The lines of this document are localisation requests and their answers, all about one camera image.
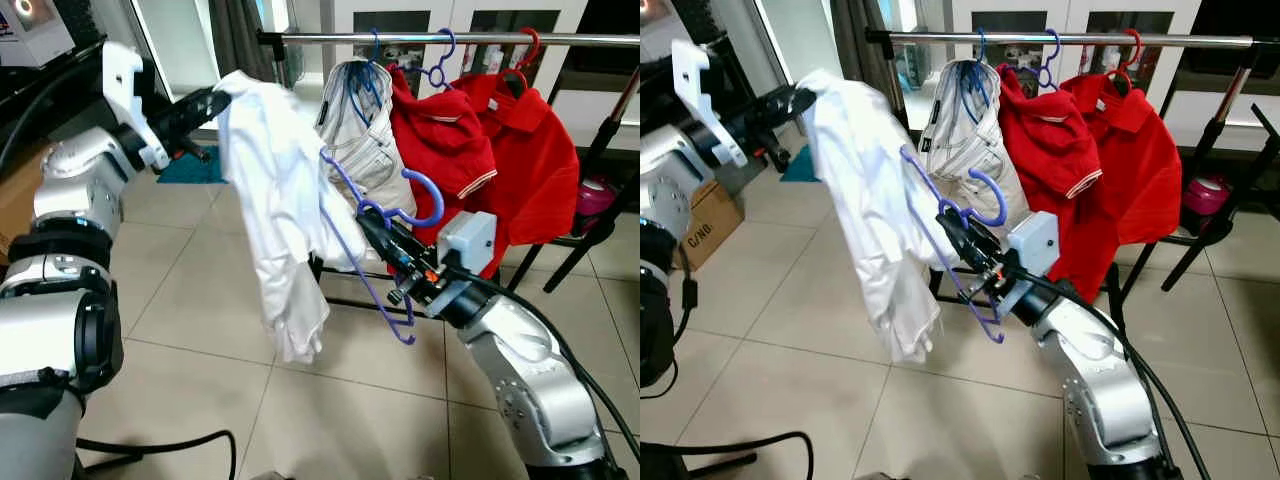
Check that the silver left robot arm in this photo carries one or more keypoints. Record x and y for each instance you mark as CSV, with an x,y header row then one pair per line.
x,y
50,330
665,170

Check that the plain red polo shirt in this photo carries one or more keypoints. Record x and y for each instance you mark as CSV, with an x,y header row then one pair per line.
x,y
535,160
1140,160

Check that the printed brown cardboard box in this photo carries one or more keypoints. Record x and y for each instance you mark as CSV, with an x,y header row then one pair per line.
x,y
712,230

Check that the teal floor mat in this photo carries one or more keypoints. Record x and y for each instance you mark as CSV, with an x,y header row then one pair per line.
x,y
803,166
190,168

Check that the red clothes hanger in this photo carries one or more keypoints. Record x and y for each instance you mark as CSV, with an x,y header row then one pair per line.
x,y
1140,45
535,45

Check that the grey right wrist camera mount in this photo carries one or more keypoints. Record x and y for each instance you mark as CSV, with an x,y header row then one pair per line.
x,y
1035,245
468,245

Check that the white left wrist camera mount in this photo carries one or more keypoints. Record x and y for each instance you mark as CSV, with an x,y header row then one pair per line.
x,y
125,90
700,90

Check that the red polo shirt white trim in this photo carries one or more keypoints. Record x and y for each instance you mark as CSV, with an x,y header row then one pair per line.
x,y
1050,140
440,140

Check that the grey curtain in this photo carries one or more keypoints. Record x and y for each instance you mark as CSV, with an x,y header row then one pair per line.
x,y
860,40
240,40

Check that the white jeans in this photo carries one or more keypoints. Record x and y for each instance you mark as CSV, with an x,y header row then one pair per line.
x,y
985,150
370,150

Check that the plain white shirt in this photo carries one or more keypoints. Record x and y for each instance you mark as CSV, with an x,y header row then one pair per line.
x,y
870,180
280,180

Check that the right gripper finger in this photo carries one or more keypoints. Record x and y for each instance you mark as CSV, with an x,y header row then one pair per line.
x,y
382,232
960,245
963,229
379,248

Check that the black side table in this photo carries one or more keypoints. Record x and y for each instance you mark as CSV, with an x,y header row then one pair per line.
x,y
60,95

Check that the white printed box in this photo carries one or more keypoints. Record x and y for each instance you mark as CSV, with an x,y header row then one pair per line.
x,y
35,30
652,12

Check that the purple plastic clothes hanger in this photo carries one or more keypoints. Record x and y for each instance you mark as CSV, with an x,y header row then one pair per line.
x,y
440,200
1003,198
448,50
1056,50

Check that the white-framed glass door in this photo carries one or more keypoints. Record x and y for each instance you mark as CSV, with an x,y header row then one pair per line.
x,y
800,40
180,45

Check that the plain brown cardboard box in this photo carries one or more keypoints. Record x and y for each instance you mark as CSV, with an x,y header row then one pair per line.
x,y
15,200

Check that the pink plastic object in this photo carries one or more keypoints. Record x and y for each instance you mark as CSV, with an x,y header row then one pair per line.
x,y
1205,195
595,197

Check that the blue clothes hanger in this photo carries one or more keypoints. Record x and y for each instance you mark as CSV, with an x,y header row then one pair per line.
x,y
975,85
365,85

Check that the white glass-door cabinet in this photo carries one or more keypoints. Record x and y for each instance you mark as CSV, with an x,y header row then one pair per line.
x,y
1068,12
450,15

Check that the metal clothes rack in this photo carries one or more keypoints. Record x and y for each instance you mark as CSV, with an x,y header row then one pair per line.
x,y
480,39
1085,39

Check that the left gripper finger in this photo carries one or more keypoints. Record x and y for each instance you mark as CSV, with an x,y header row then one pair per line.
x,y
208,120
205,102
790,118
788,100

